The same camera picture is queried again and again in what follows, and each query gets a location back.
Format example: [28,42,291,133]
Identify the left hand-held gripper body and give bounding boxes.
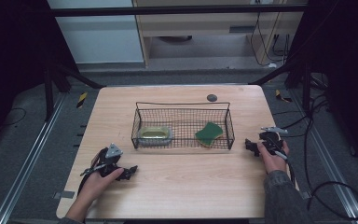
[89,142,124,178]

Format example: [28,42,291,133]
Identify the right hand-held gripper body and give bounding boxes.
[257,125,289,156]

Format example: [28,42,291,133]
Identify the green soap dish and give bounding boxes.
[136,125,173,147]

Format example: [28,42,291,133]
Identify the yellow green sponge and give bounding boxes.
[194,120,225,148]

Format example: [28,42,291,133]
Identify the black wire mesh basket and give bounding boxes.
[131,101,236,151]

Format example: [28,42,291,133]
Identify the person's right hand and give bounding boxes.
[256,140,291,175]

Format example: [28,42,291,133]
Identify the person's left hand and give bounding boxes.
[76,155,125,203]

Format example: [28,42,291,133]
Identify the yellow black striped tape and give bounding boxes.
[274,89,294,104]
[76,91,89,109]

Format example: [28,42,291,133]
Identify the black metal stand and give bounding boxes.
[42,60,107,123]
[248,58,313,117]

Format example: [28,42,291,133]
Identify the black curtain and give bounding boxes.
[0,0,79,151]
[286,0,358,175]

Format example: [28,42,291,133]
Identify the white cabinet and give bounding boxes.
[47,0,145,65]

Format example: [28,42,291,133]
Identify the light wooden desk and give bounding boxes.
[131,0,309,68]

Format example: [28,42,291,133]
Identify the black horizontal bar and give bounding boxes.
[50,4,308,18]

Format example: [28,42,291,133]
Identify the right hand-held gripper cable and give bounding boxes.
[274,150,296,189]

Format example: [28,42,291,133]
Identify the hand-held gripper cable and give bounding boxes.
[274,150,296,189]
[76,163,107,196]

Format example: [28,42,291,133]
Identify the left hand-held gripper cable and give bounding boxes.
[76,163,107,196]

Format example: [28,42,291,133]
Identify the aluminium floor rail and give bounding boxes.
[288,89,358,224]
[0,92,68,224]

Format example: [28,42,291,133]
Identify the black floor cable loop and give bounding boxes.
[272,92,358,222]

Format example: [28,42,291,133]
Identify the thin black floor cable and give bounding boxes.
[0,106,28,127]

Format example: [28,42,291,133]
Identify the black hanging cables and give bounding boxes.
[249,11,291,68]

